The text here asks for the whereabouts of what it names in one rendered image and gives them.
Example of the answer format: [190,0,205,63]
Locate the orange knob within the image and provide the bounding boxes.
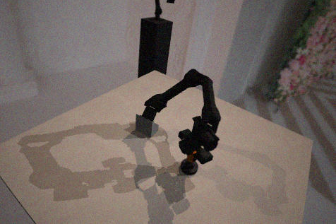
[187,151,197,163]

